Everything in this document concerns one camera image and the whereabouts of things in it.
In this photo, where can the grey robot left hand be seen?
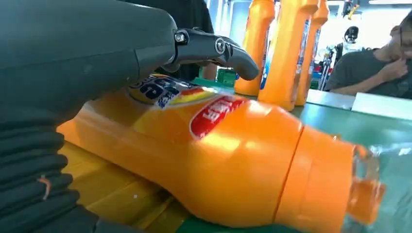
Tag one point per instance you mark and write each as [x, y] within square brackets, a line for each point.
[80, 48]

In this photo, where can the orange drink bottle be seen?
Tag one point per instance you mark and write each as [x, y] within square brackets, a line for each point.
[225, 160]
[305, 80]
[254, 48]
[283, 64]

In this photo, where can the person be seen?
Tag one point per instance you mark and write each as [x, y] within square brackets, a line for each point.
[360, 70]
[193, 19]

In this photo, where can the green crate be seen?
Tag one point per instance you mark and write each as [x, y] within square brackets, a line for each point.
[226, 77]

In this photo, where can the black round device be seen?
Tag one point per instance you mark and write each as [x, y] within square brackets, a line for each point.
[351, 33]

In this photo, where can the white flat box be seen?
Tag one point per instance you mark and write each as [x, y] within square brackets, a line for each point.
[383, 106]

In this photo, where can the person's right hand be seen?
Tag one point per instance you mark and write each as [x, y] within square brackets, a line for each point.
[394, 69]

